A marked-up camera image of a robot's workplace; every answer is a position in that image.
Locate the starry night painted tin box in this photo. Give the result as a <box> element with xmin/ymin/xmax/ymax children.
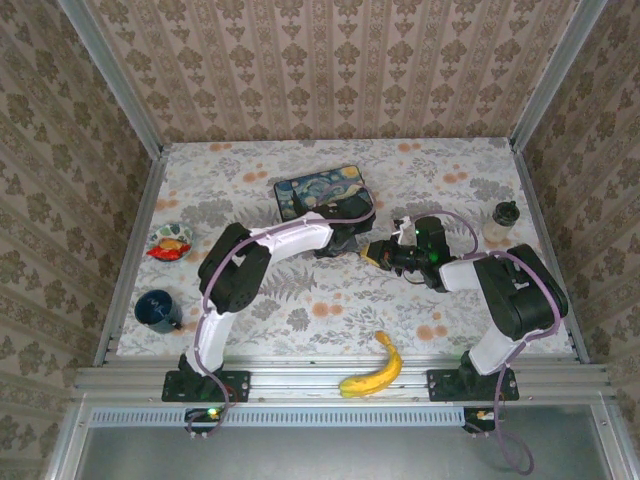
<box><xmin>273</xmin><ymin>164</ymin><xmax>376</xmax><ymax>224</ymax></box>

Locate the floral patterned tablecloth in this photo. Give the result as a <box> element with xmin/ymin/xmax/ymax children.
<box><xmin>115</xmin><ymin>137</ymin><xmax>574</xmax><ymax>359</ymax></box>

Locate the clear bottle with black lid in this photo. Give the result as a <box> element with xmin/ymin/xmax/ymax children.
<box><xmin>482</xmin><ymin>201</ymin><xmax>521</xmax><ymax>244</ymax></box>

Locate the yellow banana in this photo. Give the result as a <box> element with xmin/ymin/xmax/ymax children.
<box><xmin>338</xmin><ymin>330</ymin><xmax>404</xmax><ymax>399</ymax></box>

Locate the small black electronics board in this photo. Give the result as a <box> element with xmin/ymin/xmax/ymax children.
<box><xmin>462</xmin><ymin>407</ymin><xmax>501</xmax><ymax>434</ymax></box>
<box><xmin>184</xmin><ymin>407</ymin><xmax>231</xmax><ymax>434</ymax></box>

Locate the leaf-patterned bowl with teal rim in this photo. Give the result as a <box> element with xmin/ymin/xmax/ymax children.
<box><xmin>151</xmin><ymin>223</ymin><xmax>196</xmax><ymax>261</ymax></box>

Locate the red snack packet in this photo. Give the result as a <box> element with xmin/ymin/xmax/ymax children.
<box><xmin>146</xmin><ymin>238</ymin><xmax>193</xmax><ymax>261</ymax></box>

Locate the dark blue mug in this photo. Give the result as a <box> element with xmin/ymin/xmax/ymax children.
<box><xmin>134</xmin><ymin>290</ymin><xmax>185</xmax><ymax>335</ymax></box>

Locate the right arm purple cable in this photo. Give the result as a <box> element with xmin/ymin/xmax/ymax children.
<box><xmin>397</xmin><ymin>209</ymin><xmax>564</xmax><ymax>476</ymax></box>

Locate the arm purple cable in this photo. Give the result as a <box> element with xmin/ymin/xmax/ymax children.
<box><xmin>187</xmin><ymin>180</ymin><xmax>377</xmax><ymax>441</ymax></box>
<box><xmin>397</xmin><ymin>209</ymin><xmax>564</xmax><ymax>476</ymax></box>

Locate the aluminium frame side rail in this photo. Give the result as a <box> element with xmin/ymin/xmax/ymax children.
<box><xmin>94</xmin><ymin>154</ymin><xmax>169</xmax><ymax>366</ymax></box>
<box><xmin>509</xmin><ymin>144</ymin><xmax>591</xmax><ymax>364</ymax></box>

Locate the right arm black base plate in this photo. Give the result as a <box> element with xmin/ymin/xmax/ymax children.
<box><xmin>426</xmin><ymin>368</ymin><xmax>520</xmax><ymax>403</ymax></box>

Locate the aluminium front mounting rail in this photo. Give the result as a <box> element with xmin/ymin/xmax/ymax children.
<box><xmin>74</xmin><ymin>355</ymin><xmax>614</xmax><ymax>404</ymax></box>

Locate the white slotted cable duct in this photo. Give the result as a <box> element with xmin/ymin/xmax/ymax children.
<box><xmin>89</xmin><ymin>405</ymin><xmax>464</xmax><ymax>427</ymax></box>

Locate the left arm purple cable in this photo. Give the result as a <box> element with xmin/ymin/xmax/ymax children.
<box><xmin>187</xmin><ymin>180</ymin><xmax>377</xmax><ymax>441</ymax></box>

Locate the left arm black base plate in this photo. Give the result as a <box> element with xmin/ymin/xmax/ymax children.
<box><xmin>161</xmin><ymin>369</ymin><xmax>251</xmax><ymax>404</ymax></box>

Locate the aluminium frame corner post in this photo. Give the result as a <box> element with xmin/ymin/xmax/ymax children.
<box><xmin>57</xmin><ymin>0</ymin><xmax>165</xmax><ymax>159</ymax></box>
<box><xmin>508</xmin><ymin>0</ymin><xmax>610</xmax><ymax>151</ymax></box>

